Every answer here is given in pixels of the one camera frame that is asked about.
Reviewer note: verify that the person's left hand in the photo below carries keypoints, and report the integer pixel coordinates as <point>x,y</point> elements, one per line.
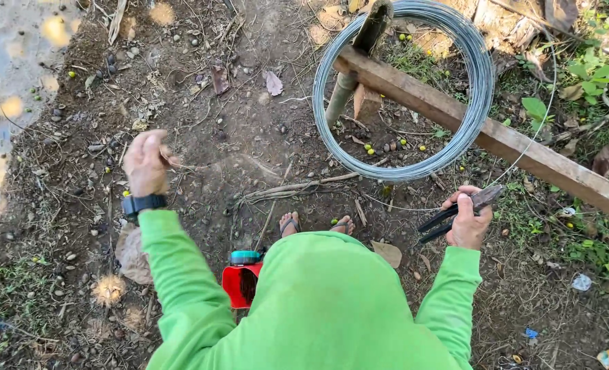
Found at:
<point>142,164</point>

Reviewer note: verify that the person's right hand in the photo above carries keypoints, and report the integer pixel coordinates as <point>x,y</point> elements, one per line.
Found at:
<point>468,226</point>

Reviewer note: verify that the person's left fingers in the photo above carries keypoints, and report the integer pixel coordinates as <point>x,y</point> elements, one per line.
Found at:
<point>152,144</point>

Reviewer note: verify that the black wrist watch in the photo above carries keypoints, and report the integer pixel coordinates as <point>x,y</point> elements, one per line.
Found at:
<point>141,204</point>

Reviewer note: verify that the dark curled dry leaf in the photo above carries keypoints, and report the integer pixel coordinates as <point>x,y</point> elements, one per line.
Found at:
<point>220,80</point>

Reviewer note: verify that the large dry brown leaf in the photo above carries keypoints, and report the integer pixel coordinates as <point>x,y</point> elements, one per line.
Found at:
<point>132,257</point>

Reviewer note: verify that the pale pink dry leaf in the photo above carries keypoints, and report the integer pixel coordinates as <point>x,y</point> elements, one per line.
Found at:
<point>274,84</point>

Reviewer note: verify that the teal round tape measure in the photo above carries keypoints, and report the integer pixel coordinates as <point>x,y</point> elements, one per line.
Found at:
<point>245,257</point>

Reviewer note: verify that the muddy water puddle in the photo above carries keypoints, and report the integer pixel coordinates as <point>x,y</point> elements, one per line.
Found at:
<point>6,87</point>

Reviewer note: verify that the person's left foot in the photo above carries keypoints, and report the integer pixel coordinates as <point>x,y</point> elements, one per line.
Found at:
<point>289,223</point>

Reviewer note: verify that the person's foot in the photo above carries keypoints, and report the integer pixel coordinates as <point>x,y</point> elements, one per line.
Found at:
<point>289,223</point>
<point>343,225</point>

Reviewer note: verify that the red plastic container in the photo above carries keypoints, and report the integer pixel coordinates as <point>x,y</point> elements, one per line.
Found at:
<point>235,285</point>

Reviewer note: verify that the person's right foot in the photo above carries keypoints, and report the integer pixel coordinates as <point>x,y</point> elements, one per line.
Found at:
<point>343,225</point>

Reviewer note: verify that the short wooden stake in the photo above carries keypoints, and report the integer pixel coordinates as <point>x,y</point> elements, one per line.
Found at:
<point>366,103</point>

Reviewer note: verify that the bright green long-sleeve shirt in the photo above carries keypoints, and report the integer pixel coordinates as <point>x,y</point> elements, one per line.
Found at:
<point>319,308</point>

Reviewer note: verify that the tan dry leaf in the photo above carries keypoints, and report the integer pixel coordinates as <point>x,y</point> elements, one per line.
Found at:
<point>388,253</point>

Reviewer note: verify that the long wooden beam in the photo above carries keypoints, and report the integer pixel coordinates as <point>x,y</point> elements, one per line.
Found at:
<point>499,138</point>

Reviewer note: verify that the weathered wood log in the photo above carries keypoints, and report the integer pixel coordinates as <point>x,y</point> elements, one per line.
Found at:
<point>510,23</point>

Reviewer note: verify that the blue litter scrap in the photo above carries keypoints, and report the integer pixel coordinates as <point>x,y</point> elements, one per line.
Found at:
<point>530,333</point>

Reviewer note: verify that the white plastic litter scrap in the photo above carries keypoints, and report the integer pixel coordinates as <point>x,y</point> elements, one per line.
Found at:
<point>582,282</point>

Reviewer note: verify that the green leafy weeds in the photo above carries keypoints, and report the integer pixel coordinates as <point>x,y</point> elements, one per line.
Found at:
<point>600,77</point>

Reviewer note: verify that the yellow litter wrapper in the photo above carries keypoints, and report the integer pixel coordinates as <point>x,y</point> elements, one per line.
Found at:
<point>606,358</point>

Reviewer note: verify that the bamboo post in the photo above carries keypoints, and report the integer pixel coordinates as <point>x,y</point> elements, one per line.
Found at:
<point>368,33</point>

